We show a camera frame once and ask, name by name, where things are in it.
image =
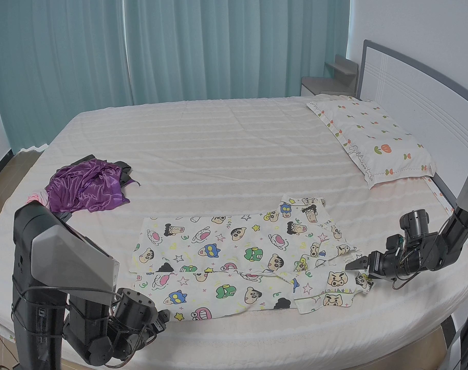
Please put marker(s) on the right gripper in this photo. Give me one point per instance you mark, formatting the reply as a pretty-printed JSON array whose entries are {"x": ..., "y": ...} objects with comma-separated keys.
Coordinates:
[{"x": 382, "y": 265}]

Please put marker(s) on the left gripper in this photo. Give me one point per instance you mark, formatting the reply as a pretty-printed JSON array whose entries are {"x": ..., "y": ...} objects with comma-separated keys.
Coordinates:
[{"x": 157, "y": 327}]

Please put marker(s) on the white printed pyjama top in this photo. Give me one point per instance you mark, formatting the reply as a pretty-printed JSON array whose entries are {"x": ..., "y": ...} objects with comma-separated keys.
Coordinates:
[{"x": 226, "y": 253}]

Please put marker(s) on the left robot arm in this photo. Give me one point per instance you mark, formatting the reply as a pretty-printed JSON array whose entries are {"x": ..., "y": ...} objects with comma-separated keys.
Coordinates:
[{"x": 33, "y": 283}]

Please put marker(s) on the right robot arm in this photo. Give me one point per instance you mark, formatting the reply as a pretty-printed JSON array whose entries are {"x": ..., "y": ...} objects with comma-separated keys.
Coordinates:
[{"x": 461, "y": 222}]

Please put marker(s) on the white printed pillow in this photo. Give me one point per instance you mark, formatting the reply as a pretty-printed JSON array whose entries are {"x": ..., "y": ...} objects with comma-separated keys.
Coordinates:
[{"x": 372, "y": 137}]

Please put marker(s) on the purple garment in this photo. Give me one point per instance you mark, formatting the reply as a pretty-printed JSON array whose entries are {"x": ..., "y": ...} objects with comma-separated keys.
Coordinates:
[{"x": 87, "y": 187}]

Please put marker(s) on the black garment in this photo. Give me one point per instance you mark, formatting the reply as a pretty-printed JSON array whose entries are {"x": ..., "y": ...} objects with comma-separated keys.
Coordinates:
[{"x": 124, "y": 172}]

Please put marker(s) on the pink garment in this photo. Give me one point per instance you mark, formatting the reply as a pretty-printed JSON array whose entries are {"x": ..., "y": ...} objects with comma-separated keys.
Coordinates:
[{"x": 39, "y": 197}]

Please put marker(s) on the bed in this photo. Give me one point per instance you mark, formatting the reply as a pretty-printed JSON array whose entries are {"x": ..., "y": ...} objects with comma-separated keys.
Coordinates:
[{"x": 218, "y": 148}]

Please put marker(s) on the grey bedside table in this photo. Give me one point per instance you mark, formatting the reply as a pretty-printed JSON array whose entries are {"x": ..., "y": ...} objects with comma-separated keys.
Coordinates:
[{"x": 322, "y": 85}]

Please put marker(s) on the blue-green curtain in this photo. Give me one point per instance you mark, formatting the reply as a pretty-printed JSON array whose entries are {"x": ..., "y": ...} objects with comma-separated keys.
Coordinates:
[
  {"x": 238, "y": 33},
  {"x": 56, "y": 52}
]

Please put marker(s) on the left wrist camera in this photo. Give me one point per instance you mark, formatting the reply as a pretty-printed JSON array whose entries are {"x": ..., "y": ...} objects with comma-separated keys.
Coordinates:
[{"x": 164, "y": 316}]

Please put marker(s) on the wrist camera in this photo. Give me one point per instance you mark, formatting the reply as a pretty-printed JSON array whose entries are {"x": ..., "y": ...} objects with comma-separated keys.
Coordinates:
[
  {"x": 164, "y": 316},
  {"x": 394, "y": 242}
]

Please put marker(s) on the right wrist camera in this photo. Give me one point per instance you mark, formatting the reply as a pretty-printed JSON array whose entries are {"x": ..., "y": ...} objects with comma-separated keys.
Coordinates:
[{"x": 394, "y": 242}]

